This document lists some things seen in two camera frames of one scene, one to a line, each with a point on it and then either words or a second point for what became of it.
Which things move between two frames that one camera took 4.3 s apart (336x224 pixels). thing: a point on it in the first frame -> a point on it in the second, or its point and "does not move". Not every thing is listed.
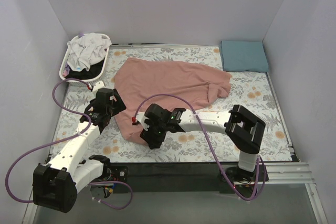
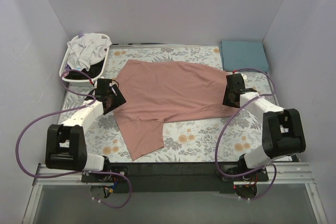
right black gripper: (151, 138) -> (230, 98)
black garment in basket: (93, 70) does not move
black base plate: (186, 178) does not move
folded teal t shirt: (240, 55) does not move
